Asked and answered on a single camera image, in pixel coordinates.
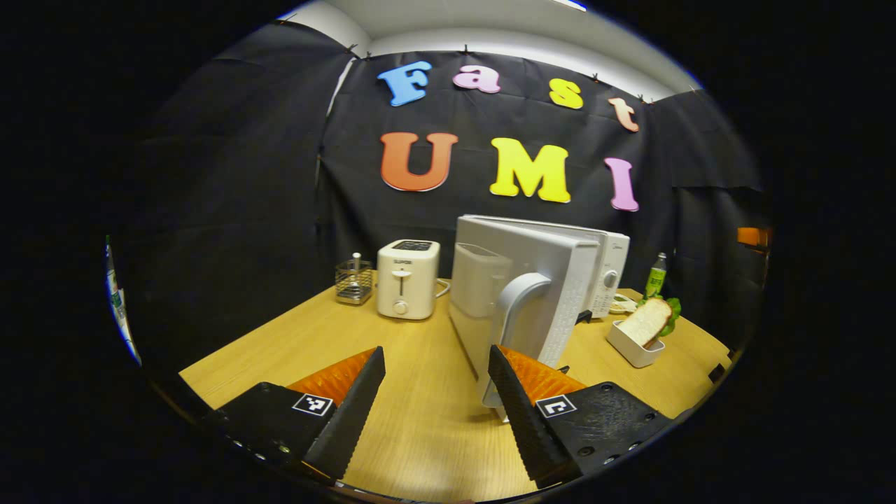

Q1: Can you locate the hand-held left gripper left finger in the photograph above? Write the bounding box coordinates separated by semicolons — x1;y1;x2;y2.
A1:
203;346;387;484

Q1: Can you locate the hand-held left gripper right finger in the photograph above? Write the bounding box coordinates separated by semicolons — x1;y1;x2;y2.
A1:
488;344;676;491

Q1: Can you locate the bread and lettuce sandwich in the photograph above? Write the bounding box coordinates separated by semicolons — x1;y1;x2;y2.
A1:
619;297;682;349

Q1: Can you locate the white microwave oven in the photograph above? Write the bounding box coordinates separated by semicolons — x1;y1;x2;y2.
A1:
448;214;631;424

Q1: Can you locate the green drink bottle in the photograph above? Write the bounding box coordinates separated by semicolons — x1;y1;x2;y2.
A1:
644;253;668;300

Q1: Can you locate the small white tray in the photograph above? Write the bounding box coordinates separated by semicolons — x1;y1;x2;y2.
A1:
606;320;666;369

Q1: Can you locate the cream toaster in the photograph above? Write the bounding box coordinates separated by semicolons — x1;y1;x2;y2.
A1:
376;239;442;321

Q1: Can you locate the white and blue object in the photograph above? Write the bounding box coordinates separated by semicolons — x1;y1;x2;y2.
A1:
105;236;141;365

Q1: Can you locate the metal wire basket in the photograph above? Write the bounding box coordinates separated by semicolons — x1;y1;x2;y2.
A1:
335;253;375;306

